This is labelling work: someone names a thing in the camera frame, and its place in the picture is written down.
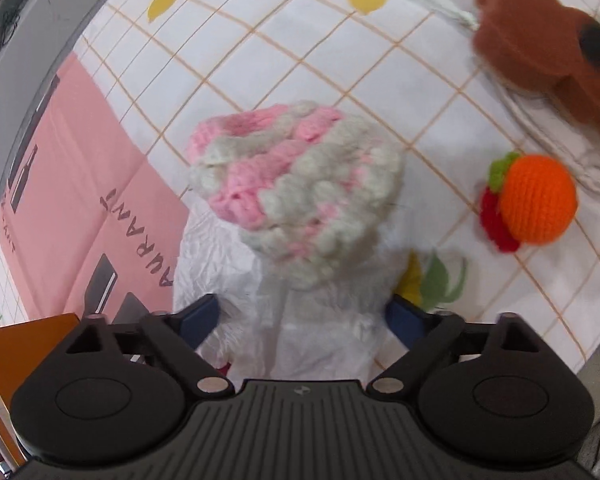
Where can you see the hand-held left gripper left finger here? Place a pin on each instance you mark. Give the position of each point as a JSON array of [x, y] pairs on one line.
[[200, 317]]

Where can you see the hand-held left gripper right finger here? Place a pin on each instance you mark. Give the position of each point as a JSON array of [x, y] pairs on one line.
[[402, 317]]

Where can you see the brown plush toy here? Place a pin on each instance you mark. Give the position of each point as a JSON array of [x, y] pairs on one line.
[[525, 45]]

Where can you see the white plastic bag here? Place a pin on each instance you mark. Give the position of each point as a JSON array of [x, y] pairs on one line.
[[320, 330]]

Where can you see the pink white crochet hat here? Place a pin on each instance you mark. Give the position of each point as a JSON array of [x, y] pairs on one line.
[[290, 185]]

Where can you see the orange cardboard box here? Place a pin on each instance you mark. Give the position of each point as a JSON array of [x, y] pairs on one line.
[[10, 355]]

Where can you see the orange crochet fruit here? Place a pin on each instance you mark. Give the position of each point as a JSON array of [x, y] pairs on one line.
[[535, 200]]

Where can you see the pink paper mat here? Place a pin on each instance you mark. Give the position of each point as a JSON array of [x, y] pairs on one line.
[[80, 185]]

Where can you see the lemon print tablecloth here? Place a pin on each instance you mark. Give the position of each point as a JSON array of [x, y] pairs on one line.
[[280, 35]]

